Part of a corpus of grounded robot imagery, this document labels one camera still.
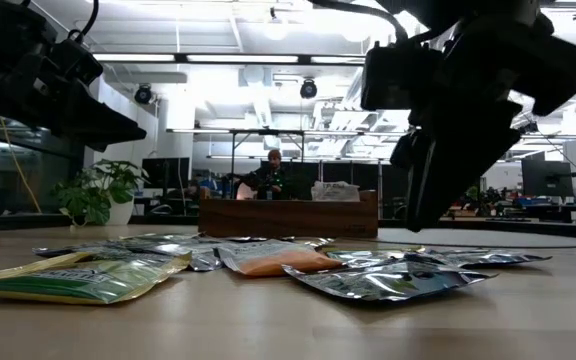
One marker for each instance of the long ceiling light strip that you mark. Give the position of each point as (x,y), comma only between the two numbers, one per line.
(243,58)

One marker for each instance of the green potted plant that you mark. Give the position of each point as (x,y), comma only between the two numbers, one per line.
(113,177)

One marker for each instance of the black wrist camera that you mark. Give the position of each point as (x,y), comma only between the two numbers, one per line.
(398,75)
(75,60)

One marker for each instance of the dark green tea packet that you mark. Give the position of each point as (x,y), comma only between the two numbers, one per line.
(118,248)

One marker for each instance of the black monitor on arm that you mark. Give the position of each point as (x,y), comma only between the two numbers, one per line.
(545,177)

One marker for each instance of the office desk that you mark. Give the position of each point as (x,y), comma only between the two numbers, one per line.
(558,210)

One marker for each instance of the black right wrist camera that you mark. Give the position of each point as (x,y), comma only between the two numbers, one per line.
(398,75)

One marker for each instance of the round pendant lamp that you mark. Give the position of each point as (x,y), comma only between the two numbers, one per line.
(275,27)

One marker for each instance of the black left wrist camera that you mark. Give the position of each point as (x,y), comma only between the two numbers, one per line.
(75,60)

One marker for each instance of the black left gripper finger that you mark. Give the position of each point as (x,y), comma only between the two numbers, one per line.
(108,145)
(93,117)

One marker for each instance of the large silver foil pouch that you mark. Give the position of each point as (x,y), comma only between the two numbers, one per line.
(383,282)

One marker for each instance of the dark wooden tea organizer box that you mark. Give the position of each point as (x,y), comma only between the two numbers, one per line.
(288,220)

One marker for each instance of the yellow green tea packet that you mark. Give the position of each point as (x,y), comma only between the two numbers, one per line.
(68,285)

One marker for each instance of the grey round mat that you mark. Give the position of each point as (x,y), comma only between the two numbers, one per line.
(493,239)

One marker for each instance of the black computer monitor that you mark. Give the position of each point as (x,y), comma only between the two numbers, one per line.
(165,172)

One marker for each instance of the black metal rig frame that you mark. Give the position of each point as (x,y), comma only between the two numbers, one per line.
(233,150)

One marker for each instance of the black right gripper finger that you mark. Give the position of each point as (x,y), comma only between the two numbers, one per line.
(400,150)
(448,165)

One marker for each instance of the black ceiling spotlight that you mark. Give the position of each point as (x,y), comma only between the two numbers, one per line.
(529,127)
(144,94)
(308,89)

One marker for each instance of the black room divider panels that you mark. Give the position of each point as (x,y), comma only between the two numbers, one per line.
(348,172)

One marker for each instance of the person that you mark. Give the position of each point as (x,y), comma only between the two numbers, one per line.
(273,175)

